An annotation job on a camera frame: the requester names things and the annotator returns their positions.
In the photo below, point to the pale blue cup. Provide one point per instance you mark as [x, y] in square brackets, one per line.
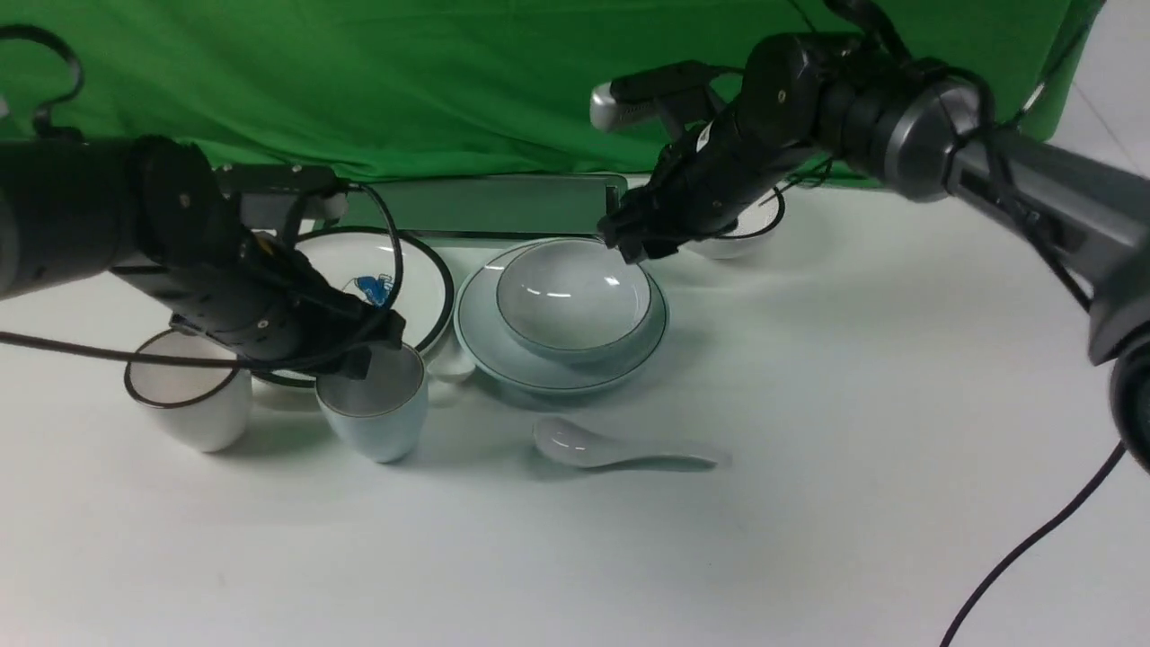
[381, 414]

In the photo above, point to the white ceramic spoon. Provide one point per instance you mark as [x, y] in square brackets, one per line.
[451, 366]
[567, 443]

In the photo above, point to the pale blue plate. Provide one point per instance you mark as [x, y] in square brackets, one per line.
[484, 338]

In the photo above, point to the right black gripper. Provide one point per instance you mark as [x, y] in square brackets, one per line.
[735, 160]

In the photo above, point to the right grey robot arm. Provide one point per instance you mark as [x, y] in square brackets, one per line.
[924, 131]

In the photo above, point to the green backdrop cloth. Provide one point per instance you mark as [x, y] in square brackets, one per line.
[392, 89]

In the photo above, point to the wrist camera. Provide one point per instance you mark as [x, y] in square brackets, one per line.
[677, 95]
[280, 197]

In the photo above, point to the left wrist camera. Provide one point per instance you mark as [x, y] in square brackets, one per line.
[280, 197]

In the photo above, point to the white plate with cartoon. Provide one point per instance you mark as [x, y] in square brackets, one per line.
[360, 260]

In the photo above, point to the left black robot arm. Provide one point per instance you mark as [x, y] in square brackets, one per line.
[69, 213]

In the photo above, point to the pale blue bowl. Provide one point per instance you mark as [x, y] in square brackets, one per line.
[573, 299]

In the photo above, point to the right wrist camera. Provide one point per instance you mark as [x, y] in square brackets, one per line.
[677, 95]

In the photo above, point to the white cup dark rim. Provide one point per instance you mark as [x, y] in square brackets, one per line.
[206, 409]

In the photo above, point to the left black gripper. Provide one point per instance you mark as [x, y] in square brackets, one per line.
[248, 292]

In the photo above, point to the green rectangular tray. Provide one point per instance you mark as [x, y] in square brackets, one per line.
[510, 206]

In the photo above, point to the small black-rimmed white bowl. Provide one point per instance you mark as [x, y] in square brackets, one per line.
[753, 227]

